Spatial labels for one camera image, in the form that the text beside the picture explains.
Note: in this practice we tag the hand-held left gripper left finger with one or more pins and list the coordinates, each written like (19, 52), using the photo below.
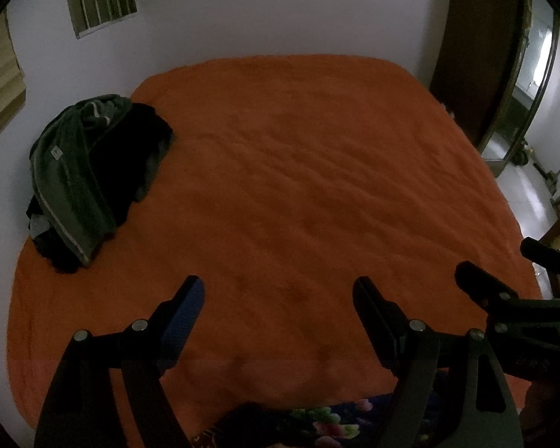
(186, 317)

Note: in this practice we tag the green fleece jacket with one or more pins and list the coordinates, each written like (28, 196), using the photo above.
(70, 172)

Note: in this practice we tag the orange blanket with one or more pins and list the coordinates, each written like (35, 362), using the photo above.
(308, 172)

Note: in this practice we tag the metal framed glass door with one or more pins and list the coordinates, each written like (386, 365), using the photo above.
(536, 70)

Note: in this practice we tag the black garment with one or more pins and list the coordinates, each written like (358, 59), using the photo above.
(149, 140)

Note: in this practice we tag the floral printed cloth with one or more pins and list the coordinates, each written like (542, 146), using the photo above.
(317, 420)

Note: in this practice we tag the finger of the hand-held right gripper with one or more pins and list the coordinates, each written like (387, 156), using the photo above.
(483, 287)
(548, 261)

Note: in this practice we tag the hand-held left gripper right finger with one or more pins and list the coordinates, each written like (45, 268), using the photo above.
(378, 322)

